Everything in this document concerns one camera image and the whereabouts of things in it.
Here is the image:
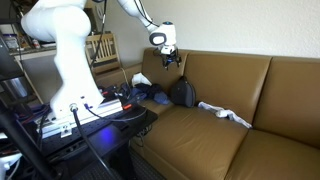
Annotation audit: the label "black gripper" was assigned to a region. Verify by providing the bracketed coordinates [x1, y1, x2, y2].
[161, 47, 183, 71]

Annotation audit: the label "black round bag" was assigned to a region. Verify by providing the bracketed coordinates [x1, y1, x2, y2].
[169, 75, 197, 108]

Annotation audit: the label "dark navy garment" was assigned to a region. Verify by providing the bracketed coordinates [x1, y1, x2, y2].
[134, 82, 164, 100]

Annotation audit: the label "blue denim jeans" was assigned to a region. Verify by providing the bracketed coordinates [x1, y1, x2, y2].
[128, 87, 172, 106]

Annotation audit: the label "wooden chair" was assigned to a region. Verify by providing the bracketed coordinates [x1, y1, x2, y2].
[84, 32, 123, 76]

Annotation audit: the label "white sock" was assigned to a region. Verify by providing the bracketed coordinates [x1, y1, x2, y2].
[197, 101, 253, 129]

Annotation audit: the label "brown leather sofa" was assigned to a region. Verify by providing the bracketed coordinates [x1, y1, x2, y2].
[94, 48, 320, 180]

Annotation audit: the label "black robot table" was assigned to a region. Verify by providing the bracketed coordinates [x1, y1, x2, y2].
[33, 103, 159, 163]

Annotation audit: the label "white counter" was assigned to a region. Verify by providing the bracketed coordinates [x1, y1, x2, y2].
[9, 44, 58, 105]

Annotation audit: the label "black stand pole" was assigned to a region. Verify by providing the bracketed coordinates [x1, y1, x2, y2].
[0, 99, 57, 180]

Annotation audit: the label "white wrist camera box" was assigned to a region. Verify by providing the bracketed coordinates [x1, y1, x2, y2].
[159, 44, 178, 56]

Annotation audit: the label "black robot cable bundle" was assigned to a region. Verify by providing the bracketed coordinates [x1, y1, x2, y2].
[89, 0, 160, 69]

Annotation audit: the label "grey aluminium base plate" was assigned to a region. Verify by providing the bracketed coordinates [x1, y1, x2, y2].
[38, 98, 124, 139]

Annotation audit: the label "thick black base cable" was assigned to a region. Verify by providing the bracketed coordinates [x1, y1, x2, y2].
[69, 103, 116, 180]

